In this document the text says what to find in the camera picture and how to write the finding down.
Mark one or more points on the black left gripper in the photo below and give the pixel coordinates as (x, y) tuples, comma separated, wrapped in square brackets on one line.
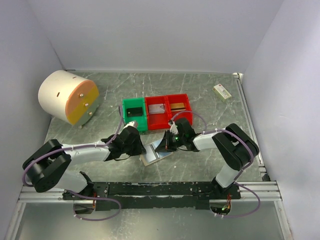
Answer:
[(140, 149)]

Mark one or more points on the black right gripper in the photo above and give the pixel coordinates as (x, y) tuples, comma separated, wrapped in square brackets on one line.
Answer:
[(166, 145)]

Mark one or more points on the tan card holder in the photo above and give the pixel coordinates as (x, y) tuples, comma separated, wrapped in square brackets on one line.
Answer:
[(160, 154)]

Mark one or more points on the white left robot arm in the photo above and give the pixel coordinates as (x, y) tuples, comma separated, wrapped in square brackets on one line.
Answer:
[(49, 166)]

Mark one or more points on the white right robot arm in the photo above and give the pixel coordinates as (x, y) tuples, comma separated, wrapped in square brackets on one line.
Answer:
[(236, 147)]

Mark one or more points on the grey striped credit card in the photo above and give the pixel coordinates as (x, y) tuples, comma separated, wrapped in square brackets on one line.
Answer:
[(150, 155)]

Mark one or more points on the black credit card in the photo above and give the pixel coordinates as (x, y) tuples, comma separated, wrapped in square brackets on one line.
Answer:
[(134, 112)]

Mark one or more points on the silver credit card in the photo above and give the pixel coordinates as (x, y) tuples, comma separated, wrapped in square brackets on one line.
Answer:
[(158, 108)]

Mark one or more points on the green plastic bin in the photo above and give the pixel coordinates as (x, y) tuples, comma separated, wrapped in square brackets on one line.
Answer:
[(135, 102)]

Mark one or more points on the red bin middle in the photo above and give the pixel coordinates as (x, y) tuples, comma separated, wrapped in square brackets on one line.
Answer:
[(157, 121)]

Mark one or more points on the red bin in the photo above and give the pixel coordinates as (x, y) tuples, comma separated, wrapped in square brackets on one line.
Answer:
[(157, 121), (181, 98)]

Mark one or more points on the red bin right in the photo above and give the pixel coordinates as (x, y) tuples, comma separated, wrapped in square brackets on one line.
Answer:
[(181, 98)]

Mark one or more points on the small white cardboard box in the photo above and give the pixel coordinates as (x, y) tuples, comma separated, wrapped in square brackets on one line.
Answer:
[(221, 92)]

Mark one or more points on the white cylinder with orange face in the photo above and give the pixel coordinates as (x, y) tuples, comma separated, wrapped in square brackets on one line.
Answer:
[(69, 97)]

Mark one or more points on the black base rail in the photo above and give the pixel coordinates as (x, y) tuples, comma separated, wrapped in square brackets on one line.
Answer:
[(149, 195)]

